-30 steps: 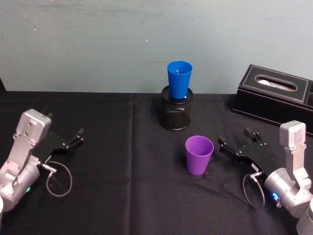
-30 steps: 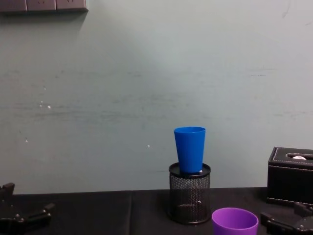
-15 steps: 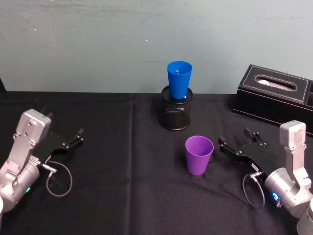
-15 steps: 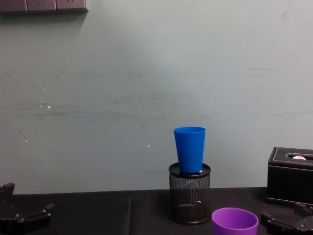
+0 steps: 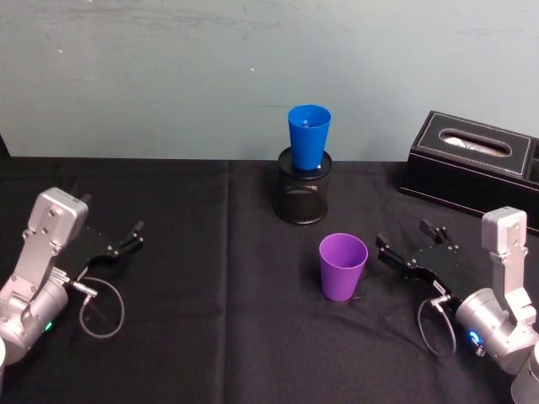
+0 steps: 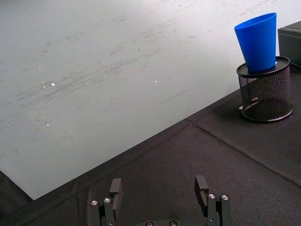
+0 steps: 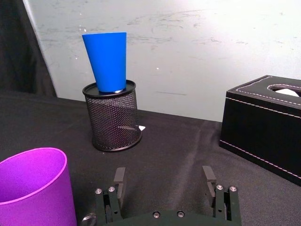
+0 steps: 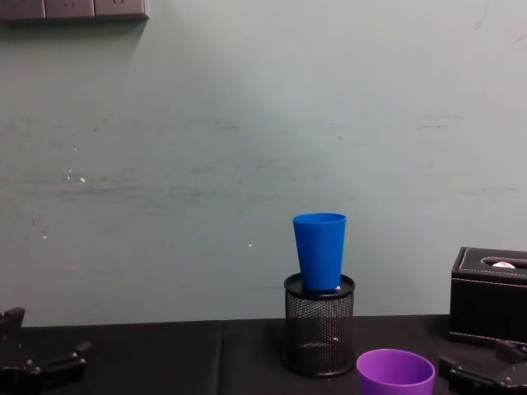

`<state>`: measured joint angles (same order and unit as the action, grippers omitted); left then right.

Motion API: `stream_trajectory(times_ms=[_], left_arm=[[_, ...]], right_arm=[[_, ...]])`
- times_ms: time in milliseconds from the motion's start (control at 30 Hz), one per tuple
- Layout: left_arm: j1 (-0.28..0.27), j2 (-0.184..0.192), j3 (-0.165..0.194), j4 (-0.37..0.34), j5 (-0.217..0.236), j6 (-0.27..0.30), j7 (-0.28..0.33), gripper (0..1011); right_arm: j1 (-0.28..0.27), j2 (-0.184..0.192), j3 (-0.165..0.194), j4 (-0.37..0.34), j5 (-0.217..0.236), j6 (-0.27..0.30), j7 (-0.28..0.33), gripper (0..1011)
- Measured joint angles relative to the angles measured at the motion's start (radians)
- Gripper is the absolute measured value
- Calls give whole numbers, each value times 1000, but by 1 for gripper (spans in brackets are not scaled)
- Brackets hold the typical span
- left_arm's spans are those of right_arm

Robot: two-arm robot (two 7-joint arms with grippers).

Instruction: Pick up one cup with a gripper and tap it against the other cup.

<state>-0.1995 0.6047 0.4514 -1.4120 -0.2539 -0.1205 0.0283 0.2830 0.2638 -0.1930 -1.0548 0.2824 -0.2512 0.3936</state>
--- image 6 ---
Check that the black box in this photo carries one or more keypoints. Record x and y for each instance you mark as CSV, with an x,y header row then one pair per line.
x,y
290,41

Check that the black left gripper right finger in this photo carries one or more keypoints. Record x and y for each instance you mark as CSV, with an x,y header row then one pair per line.
x,y
211,207

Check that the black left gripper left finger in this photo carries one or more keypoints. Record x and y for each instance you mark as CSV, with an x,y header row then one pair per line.
x,y
115,195

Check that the black mesh pen holder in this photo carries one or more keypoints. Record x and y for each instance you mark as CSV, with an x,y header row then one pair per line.
x,y
266,94

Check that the black table cloth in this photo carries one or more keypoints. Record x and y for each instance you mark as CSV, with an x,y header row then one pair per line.
x,y
188,169

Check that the blue plastic cup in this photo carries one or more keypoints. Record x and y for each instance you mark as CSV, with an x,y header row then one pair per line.
x,y
258,44

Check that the pale grey wall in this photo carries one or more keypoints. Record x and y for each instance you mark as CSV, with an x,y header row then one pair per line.
x,y
105,70

